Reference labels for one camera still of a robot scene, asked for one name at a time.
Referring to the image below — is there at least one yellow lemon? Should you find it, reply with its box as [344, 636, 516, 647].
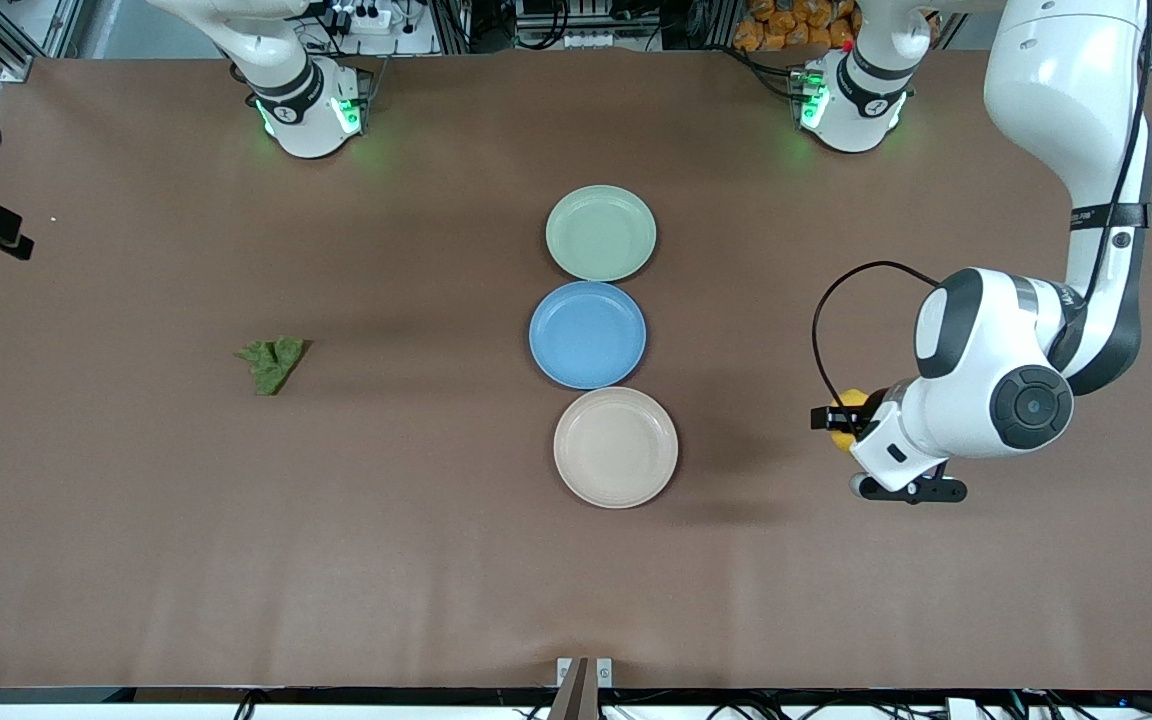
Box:
[829, 388, 889, 454]

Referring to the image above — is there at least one green lettuce leaf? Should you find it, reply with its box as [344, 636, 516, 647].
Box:
[234, 336, 314, 397]

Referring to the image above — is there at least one beige plate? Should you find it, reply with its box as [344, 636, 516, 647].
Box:
[553, 387, 680, 510]

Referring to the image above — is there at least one blue plate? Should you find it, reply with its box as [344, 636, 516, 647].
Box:
[528, 280, 648, 390]

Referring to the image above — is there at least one pale green plate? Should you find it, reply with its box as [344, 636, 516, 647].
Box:
[545, 184, 658, 283]

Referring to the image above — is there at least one bag of orange fruit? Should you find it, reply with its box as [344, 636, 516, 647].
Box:
[733, 0, 862, 51]

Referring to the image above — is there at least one white power strip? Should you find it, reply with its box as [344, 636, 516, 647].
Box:
[331, 3, 397, 31]

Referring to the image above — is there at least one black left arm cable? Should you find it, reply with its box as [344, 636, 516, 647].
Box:
[812, 0, 1152, 413]

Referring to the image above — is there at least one black base cable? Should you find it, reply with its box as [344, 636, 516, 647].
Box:
[731, 45, 805, 101]

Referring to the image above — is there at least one metal table edge bracket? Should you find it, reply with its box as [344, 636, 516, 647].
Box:
[556, 657, 614, 720]

